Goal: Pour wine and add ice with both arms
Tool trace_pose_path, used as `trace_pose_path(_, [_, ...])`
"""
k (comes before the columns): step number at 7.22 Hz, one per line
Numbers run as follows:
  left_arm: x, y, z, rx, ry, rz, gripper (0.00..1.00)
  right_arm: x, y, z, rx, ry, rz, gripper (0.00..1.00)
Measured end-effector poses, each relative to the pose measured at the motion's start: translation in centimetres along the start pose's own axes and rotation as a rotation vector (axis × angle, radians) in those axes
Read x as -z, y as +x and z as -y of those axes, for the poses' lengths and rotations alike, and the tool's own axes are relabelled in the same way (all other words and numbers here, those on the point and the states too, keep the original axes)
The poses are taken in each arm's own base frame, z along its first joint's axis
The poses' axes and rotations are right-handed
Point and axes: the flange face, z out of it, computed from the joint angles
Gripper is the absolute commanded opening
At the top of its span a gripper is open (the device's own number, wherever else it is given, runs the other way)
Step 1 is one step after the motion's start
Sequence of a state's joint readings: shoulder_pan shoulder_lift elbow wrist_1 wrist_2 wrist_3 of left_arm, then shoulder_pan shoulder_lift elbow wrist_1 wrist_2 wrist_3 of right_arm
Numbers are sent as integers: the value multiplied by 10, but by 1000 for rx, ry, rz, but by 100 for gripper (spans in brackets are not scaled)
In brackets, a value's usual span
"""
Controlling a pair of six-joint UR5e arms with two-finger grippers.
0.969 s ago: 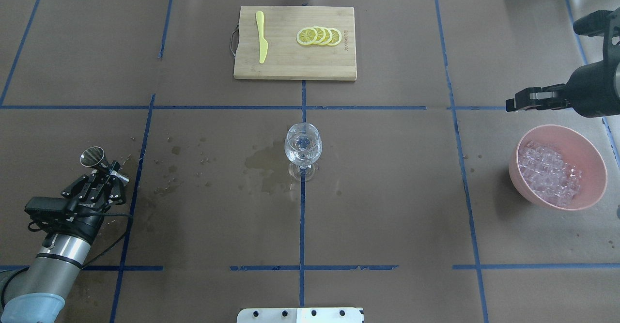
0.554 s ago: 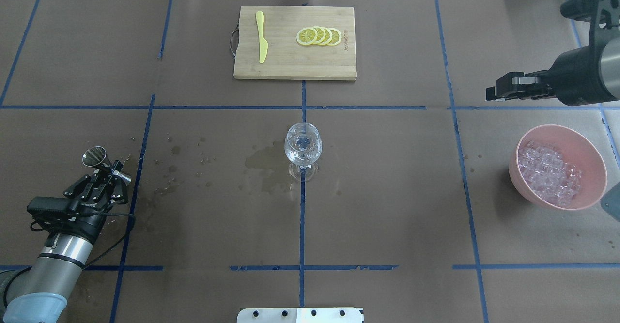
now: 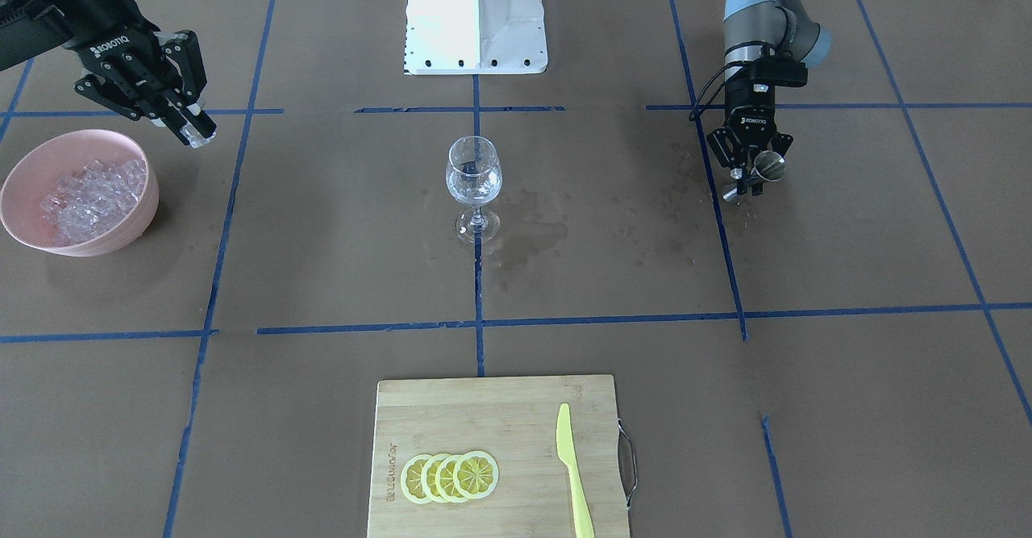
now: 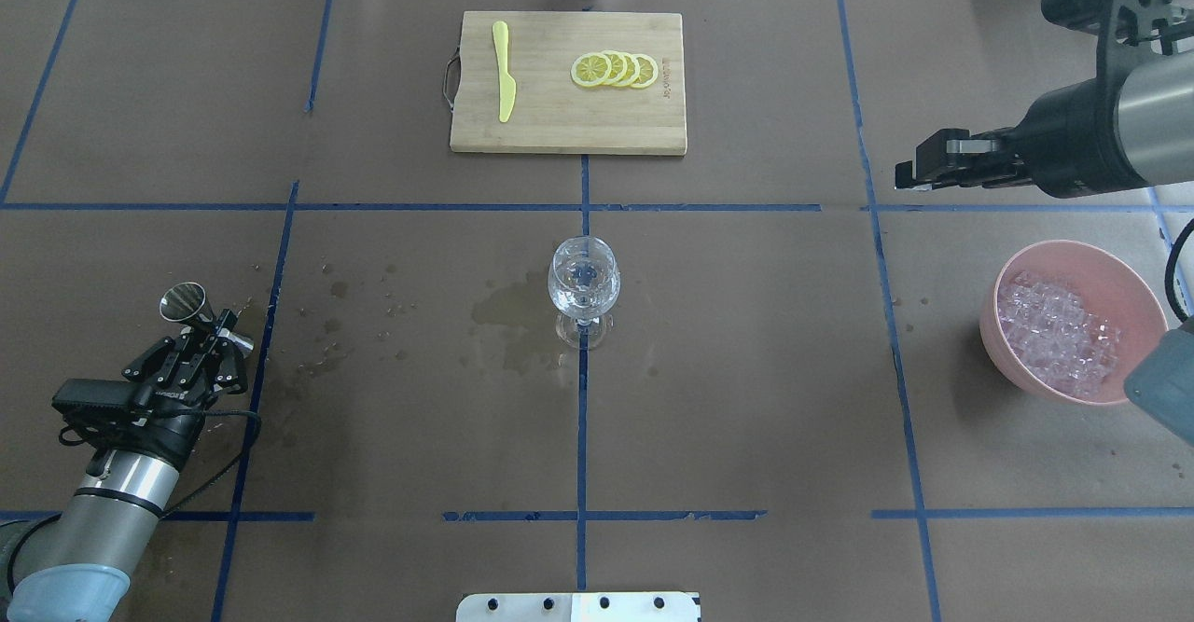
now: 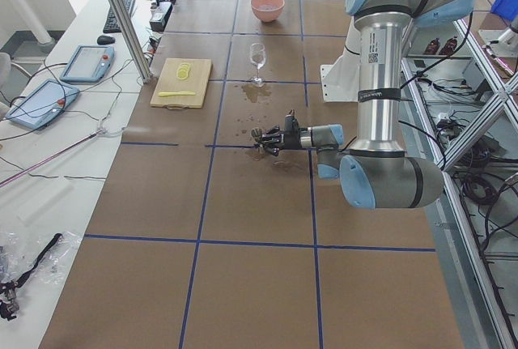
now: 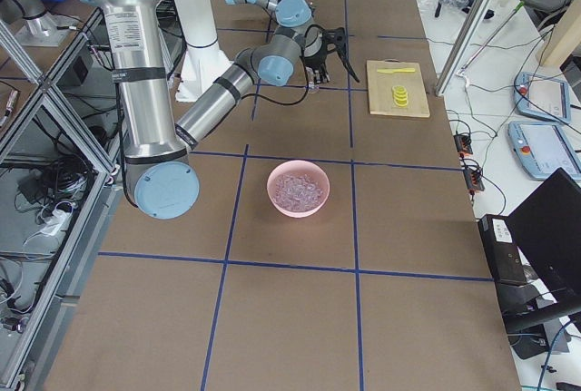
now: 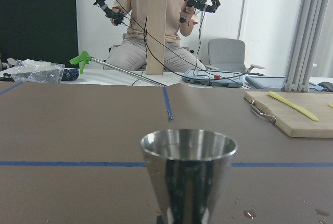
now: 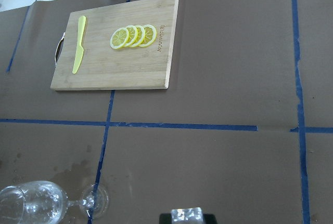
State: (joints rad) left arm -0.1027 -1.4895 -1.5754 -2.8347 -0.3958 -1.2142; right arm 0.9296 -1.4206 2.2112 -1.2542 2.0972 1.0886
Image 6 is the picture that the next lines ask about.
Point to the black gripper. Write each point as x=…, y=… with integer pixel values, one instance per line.
x=316, y=59

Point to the clear ice cubes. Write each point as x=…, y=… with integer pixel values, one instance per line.
x=297, y=192

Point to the clear wine glass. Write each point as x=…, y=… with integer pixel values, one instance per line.
x=312, y=88

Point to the wooden cutting board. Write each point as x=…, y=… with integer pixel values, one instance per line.
x=380, y=95

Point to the yellow plastic knife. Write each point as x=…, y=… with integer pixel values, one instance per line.
x=396, y=70

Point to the lemon slices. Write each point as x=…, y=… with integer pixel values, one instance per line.
x=400, y=96

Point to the pink bowl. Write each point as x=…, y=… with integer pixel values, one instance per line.
x=299, y=167

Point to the metal reacher rod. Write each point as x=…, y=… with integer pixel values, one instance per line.
x=461, y=72

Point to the far blue teach pendant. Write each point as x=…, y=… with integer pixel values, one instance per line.
x=543, y=97

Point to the blue teach pendant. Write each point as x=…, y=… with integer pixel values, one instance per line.
x=542, y=148
x=543, y=97

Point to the near blue teach pendant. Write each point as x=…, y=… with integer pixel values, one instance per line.
x=542, y=148

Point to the black monitor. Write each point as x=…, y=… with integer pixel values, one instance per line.
x=546, y=228

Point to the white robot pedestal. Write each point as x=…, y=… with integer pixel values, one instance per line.
x=204, y=60

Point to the aluminium frame post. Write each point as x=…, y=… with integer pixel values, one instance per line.
x=468, y=30

